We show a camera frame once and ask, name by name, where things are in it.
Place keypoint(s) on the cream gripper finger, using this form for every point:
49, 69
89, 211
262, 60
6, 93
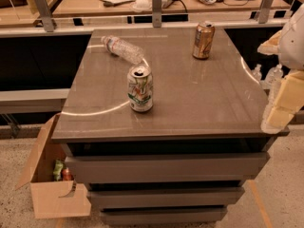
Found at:
285, 99
270, 46

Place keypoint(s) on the orange soda can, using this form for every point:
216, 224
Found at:
203, 40

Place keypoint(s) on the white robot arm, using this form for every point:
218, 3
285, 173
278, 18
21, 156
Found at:
291, 43

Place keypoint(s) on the small clear bottle right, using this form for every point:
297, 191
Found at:
273, 74

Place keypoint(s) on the small clear bottle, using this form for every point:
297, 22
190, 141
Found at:
273, 74
257, 72

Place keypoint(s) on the small clear bottle left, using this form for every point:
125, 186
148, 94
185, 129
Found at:
257, 72

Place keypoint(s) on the white green soda can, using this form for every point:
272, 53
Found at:
140, 87

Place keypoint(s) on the clear plastic water bottle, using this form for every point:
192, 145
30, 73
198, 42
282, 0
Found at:
115, 45

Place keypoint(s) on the red can in box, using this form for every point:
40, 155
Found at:
66, 175

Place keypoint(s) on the grey drawer cabinet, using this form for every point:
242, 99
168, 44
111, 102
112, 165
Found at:
184, 160

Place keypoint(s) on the green snack bag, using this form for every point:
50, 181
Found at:
58, 167

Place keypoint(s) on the open cardboard box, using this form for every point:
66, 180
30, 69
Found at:
52, 199

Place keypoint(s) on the metal bracket right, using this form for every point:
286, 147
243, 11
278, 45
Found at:
263, 14

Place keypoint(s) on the metal bracket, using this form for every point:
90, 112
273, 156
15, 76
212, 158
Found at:
45, 15
157, 13
263, 14

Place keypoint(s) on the metal bracket middle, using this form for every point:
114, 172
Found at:
157, 13

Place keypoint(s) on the metal bracket left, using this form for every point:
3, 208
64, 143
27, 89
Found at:
45, 15

